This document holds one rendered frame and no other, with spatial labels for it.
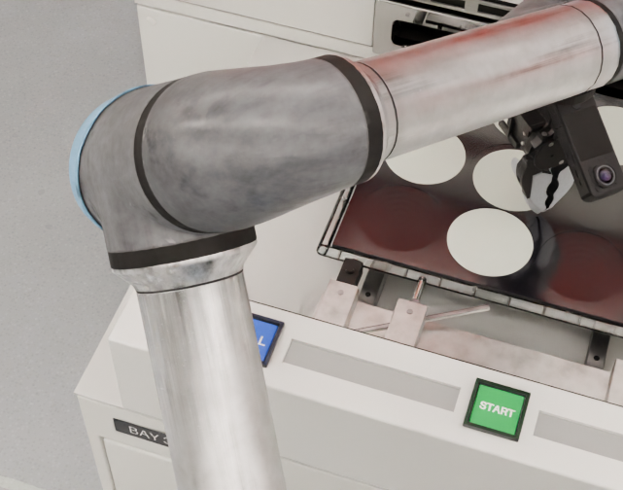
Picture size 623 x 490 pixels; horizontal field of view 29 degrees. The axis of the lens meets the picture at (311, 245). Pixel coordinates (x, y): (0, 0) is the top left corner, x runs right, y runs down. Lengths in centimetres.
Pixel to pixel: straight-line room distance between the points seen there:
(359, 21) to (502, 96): 77
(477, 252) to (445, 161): 14
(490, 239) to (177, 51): 65
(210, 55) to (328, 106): 102
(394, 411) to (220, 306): 34
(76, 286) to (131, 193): 164
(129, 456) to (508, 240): 52
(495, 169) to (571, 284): 19
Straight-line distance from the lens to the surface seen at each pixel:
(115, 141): 90
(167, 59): 188
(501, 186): 148
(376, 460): 129
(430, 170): 149
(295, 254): 150
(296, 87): 83
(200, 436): 94
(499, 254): 142
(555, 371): 136
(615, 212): 149
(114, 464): 153
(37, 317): 249
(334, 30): 172
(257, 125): 81
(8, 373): 243
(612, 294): 141
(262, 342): 125
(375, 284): 144
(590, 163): 131
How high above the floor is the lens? 201
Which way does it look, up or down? 52 degrees down
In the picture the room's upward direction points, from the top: 1 degrees clockwise
